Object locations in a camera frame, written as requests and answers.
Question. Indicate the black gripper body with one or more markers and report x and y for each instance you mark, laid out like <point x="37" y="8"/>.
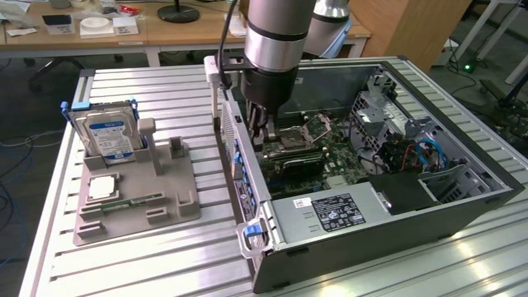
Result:
<point x="268" y="89"/>

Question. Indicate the black graphics card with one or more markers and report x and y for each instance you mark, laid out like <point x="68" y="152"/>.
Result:
<point x="303" y="167"/>

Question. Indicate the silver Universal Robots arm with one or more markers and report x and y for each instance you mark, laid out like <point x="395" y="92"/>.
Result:
<point x="272" y="31"/>

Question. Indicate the CPU socket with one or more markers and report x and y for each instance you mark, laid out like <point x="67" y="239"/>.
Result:
<point x="299" y="139"/>

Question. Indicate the black RAM stick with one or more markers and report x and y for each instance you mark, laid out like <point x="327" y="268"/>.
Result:
<point x="273" y="156"/>

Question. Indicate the open socket cover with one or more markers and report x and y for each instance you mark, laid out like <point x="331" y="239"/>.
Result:
<point x="319" y="127"/>

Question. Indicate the green motherboard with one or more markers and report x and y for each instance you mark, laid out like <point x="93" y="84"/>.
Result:
<point x="341" y="167"/>

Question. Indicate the stack of white papers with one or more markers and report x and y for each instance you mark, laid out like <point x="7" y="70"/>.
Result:
<point x="237" y="29"/>

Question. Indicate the metal disk bay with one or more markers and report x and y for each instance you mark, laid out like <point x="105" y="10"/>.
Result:
<point x="371" y="123"/>

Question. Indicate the grey power supply unit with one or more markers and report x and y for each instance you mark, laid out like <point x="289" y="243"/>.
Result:
<point x="296" y="222"/>

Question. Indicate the black monitor stand base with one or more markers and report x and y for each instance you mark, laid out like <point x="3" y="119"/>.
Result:
<point x="179" y="14"/>

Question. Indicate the blue case latch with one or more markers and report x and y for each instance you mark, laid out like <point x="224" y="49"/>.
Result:
<point x="252" y="231"/>

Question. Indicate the grey parts rack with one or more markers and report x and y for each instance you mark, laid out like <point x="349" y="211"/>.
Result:
<point x="136" y="185"/>

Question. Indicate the hard disk in blue carrier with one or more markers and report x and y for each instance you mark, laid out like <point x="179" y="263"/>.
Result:
<point x="109" y="139"/>

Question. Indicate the black plastic shroud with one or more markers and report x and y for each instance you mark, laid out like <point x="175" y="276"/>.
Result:
<point x="404" y="191"/>

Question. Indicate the wooden cabinet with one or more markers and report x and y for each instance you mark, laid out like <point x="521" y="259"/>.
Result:
<point x="412" y="31"/>

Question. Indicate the white labelled box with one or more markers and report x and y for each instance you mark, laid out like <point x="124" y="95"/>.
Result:
<point x="124" y="28"/>

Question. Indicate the green RAM stick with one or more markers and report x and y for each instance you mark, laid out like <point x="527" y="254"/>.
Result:
<point x="123" y="204"/>

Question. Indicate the red packet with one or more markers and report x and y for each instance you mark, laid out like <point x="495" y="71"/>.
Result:
<point x="128" y="10"/>

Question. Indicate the silver CPU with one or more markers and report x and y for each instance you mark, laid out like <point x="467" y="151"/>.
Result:
<point x="103" y="187"/>

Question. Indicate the open black PC case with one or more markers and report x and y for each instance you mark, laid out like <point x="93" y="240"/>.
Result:
<point x="371" y="247"/>

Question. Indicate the white round container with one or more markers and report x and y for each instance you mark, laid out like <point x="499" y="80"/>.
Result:
<point x="96" y="28"/>

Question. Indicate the black floor stand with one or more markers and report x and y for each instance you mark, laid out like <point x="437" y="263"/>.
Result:
<point x="491" y="88"/>

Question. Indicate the white box with black top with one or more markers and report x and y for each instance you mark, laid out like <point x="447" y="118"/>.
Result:
<point x="59" y="29"/>

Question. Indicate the black chair base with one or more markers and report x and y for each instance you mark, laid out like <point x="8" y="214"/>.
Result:
<point x="45" y="68"/>

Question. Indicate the wooden desk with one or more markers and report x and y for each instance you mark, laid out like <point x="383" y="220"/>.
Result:
<point x="41" y="43"/>

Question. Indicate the grey cup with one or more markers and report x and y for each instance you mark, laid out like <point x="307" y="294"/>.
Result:
<point x="59" y="3"/>

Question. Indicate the small white paper tag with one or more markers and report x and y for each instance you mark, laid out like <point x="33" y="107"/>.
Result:
<point x="20" y="31"/>

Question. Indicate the clear plastic bag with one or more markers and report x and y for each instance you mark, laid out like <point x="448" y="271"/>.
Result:
<point x="13" y="12"/>

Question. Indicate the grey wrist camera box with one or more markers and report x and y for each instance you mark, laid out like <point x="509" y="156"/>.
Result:
<point x="212" y="71"/>

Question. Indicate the white desk frame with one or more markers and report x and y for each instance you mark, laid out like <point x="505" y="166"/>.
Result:
<point x="481" y="54"/>

